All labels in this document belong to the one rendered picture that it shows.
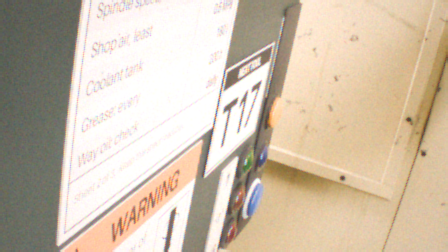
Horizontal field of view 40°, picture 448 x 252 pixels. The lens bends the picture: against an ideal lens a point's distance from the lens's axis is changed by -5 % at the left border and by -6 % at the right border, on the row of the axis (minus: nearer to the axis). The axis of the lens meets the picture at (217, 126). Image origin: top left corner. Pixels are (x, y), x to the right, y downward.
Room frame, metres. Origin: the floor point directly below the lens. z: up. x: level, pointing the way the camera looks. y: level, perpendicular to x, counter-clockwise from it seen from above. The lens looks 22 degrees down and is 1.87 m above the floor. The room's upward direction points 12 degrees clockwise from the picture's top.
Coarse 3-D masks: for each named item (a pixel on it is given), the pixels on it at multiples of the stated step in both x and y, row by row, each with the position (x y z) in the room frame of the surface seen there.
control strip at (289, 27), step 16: (288, 16) 0.47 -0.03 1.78; (288, 32) 0.48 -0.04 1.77; (288, 48) 0.49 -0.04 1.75; (288, 64) 0.51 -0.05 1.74; (272, 80) 0.47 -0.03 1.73; (272, 96) 0.48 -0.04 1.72; (272, 128) 0.50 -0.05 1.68; (256, 144) 0.46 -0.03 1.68; (240, 160) 0.43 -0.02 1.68; (256, 160) 0.47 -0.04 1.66; (240, 176) 0.43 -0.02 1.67; (256, 176) 0.49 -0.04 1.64; (240, 208) 0.46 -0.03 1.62; (240, 224) 0.47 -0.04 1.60; (224, 240) 0.43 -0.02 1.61
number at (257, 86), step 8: (264, 72) 0.44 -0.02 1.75; (256, 80) 0.42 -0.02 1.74; (248, 88) 0.41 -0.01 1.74; (256, 88) 0.43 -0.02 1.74; (240, 96) 0.39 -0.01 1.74; (248, 96) 0.41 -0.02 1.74; (256, 96) 0.43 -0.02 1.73; (240, 104) 0.40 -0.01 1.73; (248, 104) 0.42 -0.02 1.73; (256, 104) 0.44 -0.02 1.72; (240, 112) 0.40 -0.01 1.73; (248, 112) 0.42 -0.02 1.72; (256, 112) 0.44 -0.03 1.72; (240, 120) 0.40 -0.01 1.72; (248, 120) 0.42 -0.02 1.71; (232, 128) 0.39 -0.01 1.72; (240, 128) 0.41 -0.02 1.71; (248, 128) 0.43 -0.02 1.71; (232, 136) 0.39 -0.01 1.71; (240, 136) 0.41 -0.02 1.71; (232, 144) 0.40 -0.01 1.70
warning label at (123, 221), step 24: (168, 168) 0.30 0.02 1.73; (192, 168) 0.33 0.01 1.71; (144, 192) 0.27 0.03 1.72; (168, 192) 0.30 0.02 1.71; (120, 216) 0.25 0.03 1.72; (144, 216) 0.28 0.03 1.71; (168, 216) 0.31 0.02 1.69; (96, 240) 0.23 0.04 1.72; (120, 240) 0.25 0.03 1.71; (144, 240) 0.28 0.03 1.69; (168, 240) 0.32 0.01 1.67
